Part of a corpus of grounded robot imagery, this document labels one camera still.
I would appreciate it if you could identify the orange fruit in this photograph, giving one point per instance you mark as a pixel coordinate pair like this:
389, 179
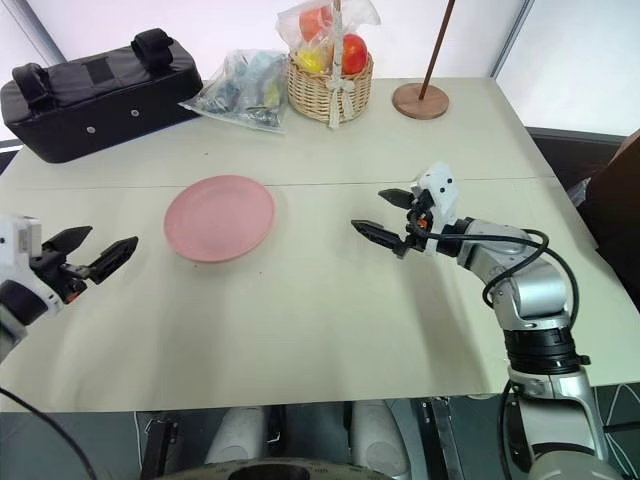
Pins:
314, 22

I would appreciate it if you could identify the yellow fruit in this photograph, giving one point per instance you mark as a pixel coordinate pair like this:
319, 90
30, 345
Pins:
311, 61

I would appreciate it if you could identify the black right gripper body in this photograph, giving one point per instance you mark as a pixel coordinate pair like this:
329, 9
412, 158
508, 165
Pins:
415, 234

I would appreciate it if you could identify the clear bag of dark items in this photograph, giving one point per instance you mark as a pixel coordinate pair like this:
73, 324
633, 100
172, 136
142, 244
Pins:
240, 95

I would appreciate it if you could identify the pink plate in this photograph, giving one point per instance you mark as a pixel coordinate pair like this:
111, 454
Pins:
220, 219

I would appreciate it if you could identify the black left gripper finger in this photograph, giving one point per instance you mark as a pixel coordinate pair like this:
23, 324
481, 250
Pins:
70, 237
114, 257

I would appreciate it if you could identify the dark rounded rim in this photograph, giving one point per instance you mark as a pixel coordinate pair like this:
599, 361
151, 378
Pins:
280, 471

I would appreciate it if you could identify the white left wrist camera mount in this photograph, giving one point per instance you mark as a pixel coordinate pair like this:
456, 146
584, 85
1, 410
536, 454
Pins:
17, 240

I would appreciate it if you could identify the grey rounded robot leg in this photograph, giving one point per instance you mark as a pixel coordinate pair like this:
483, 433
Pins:
377, 435
235, 435

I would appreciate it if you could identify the wooden stand with rod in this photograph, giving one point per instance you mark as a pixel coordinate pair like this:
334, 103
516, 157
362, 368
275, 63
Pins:
420, 102

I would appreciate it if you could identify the clear plastic fruit bag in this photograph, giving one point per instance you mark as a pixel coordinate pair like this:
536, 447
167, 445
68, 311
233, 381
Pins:
310, 22

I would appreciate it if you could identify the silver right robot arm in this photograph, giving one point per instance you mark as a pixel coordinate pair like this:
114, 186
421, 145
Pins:
540, 295

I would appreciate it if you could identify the red apple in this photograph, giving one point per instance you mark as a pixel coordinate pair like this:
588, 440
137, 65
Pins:
355, 55

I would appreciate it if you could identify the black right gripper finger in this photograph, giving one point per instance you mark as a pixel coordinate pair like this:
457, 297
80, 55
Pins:
397, 197
382, 235

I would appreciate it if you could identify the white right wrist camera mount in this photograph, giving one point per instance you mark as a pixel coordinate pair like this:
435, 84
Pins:
442, 192

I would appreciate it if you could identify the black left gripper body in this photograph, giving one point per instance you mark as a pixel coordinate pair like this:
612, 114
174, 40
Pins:
52, 272

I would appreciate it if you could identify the black metal bracket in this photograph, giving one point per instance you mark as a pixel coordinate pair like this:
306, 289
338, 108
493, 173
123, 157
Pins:
440, 435
160, 445

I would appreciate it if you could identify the black padded case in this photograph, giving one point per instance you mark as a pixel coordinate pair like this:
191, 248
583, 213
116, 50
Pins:
95, 107

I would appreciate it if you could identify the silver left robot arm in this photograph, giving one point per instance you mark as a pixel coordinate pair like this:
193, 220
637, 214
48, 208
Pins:
15, 305

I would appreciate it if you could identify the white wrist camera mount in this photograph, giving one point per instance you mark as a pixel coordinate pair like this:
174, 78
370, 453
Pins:
17, 240
442, 192

